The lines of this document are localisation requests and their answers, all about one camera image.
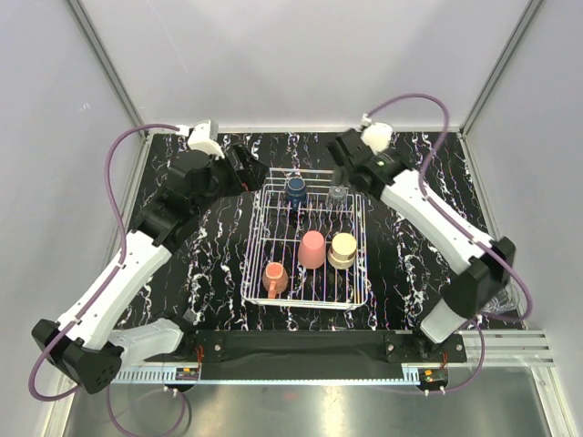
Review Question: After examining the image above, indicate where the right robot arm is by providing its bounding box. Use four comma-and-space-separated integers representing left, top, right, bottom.
326, 126, 516, 361

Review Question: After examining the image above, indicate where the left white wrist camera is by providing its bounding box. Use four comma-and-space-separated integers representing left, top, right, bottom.
177, 119, 225, 160

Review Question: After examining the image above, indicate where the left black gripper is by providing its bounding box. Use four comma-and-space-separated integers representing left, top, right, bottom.
192, 142, 269, 217

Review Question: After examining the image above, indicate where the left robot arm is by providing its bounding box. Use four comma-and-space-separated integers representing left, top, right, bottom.
32, 144, 269, 394

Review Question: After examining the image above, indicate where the orange ceramic mug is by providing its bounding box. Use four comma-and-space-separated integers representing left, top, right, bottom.
261, 262, 289, 299

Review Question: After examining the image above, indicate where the dark blue glass cup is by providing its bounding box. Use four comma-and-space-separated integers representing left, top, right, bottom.
285, 177, 307, 211

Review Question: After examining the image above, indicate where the clear plastic measuring cup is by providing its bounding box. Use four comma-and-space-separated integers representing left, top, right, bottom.
482, 290, 519, 315

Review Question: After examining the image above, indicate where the cream brown paper cup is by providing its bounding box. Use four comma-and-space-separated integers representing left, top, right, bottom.
328, 232, 357, 269

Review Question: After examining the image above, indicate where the pink plastic cup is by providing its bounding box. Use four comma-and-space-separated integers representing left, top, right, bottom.
298, 230, 326, 269

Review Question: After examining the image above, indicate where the clear glass cup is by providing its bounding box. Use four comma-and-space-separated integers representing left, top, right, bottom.
325, 186, 348, 210

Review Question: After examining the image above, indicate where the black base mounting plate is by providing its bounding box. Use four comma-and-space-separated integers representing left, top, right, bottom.
193, 330, 467, 381

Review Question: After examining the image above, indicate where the white wire dish rack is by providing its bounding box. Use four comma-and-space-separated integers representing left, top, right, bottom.
241, 168, 370, 310

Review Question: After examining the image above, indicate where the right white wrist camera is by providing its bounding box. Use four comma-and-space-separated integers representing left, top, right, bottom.
361, 114, 394, 155

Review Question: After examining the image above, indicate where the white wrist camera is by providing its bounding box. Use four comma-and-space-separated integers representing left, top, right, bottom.
361, 114, 394, 155
177, 119, 225, 160

